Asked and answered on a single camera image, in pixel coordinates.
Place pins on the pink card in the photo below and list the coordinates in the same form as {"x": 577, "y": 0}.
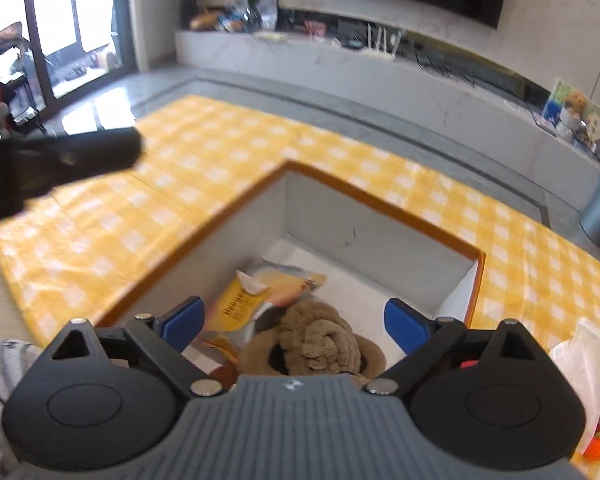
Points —
{"x": 314, "y": 27}

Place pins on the golden bread loaf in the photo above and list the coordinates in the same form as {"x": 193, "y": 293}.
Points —
{"x": 205, "y": 21}

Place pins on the brown plush towel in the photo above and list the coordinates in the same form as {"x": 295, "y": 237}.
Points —
{"x": 315, "y": 340}

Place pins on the yellow checkered tablecloth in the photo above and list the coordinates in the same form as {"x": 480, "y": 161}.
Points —
{"x": 180, "y": 160}

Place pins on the white router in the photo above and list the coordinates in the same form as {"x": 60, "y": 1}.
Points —
{"x": 380, "y": 45}

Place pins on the clear plastic bag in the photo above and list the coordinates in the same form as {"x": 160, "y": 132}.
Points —
{"x": 580, "y": 360}

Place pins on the papers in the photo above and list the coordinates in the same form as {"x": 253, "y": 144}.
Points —
{"x": 271, "y": 36}

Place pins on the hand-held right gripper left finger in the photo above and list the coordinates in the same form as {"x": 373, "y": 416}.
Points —
{"x": 182, "y": 322}

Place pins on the snack packets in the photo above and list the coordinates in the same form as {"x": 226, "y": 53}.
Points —
{"x": 232, "y": 22}

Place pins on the red box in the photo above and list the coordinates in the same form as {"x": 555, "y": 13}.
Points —
{"x": 469, "y": 363}

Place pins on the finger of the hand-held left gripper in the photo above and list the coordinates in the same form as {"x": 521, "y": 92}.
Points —
{"x": 95, "y": 152}

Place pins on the glass sliding door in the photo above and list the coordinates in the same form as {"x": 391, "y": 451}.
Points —
{"x": 80, "y": 10}

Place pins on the yellow snack bag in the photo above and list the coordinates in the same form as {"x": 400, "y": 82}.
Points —
{"x": 242, "y": 302}

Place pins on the grey striped clothing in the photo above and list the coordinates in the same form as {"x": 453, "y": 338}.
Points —
{"x": 0, "y": 385}

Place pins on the teddy bear bouquet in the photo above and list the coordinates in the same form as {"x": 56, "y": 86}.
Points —
{"x": 572, "y": 110}

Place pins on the white marble television console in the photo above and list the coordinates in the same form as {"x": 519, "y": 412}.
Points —
{"x": 380, "y": 85}

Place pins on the white box with orange rim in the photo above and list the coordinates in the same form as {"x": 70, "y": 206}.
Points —
{"x": 380, "y": 220}

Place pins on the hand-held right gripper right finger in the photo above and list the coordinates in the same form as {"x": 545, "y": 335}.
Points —
{"x": 405, "y": 325}

